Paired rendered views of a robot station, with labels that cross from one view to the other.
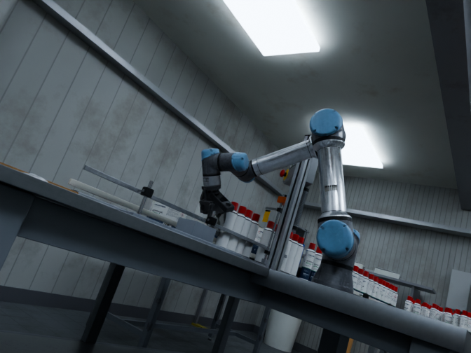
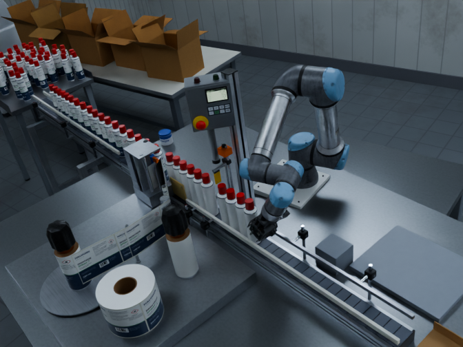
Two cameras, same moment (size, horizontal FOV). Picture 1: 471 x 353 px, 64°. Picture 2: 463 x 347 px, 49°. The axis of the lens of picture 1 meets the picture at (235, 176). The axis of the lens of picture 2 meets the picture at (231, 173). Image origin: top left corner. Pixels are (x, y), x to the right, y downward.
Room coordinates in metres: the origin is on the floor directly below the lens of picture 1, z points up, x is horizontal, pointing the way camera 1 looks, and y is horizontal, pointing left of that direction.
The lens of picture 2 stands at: (1.53, 1.45, 2.23)
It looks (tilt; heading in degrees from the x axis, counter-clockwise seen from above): 34 degrees down; 276
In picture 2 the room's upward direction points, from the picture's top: 9 degrees counter-clockwise
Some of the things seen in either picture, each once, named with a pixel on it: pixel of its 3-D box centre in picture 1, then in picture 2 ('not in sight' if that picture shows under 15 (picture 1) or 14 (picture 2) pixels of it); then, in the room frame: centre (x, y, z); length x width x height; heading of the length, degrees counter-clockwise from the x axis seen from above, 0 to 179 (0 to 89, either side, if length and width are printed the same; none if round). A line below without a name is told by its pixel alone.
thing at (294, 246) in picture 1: (290, 253); (180, 176); (1.94, -0.39, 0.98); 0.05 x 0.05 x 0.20
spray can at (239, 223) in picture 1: (236, 228); (243, 215); (1.66, -0.08, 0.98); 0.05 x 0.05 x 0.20
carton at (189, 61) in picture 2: not in sight; (170, 47); (2.17, -2.10, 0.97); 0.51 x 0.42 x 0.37; 58
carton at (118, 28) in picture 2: not in sight; (138, 40); (2.46, -2.37, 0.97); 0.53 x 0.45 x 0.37; 54
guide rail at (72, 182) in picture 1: (193, 231); (271, 257); (1.57, 0.09, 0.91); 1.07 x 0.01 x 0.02; 131
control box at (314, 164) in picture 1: (301, 165); (210, 102); (1.74, -0.29, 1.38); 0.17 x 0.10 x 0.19; 6
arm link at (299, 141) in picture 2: (340, 245); (302, 149); (1.39, -0.45, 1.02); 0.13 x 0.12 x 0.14; 154
